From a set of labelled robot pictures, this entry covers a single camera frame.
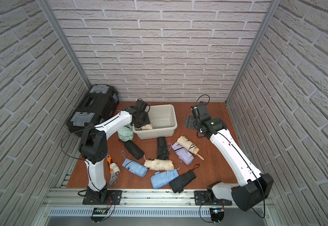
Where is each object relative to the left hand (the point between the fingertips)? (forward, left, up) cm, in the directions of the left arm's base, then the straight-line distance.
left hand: (149, 120), depth 95 cm
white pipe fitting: (-31, +18, -8) cm, 37 cm away
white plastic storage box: (+8, -9, -10) cm, 16 cm away
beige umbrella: (-8, +1, +4) cm, 9 cm away
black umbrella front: (-39, -19, -7) cm, 44 cm away
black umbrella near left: (-18, +10, -8) cm, 22 cm away
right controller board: (-53, -38, -9) cm, 66 cm away
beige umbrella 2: (-29, -7, -6) cm, 30 cm away
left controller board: (-50, +24, -14) cm, 58 cm away
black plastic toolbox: (+10, +34, +7) cm, 36 cm away
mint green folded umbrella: (-10, +15, -3) cm, 18 cm away
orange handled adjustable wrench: (-35, +19, -10) cm, 41 cm away
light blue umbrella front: (-37, -9, -7) cm, 38 cm away
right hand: (-12, -28, +15) cm, 34 cm away
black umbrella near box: (-22, -9, -4) cm, 24 cm away
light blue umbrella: (-30, +7, -7) cm, 32 cm away
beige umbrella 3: (-15, -26, -6) cm, 30 cm away
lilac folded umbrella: (-21, -22, -7) cm, 32 cm away
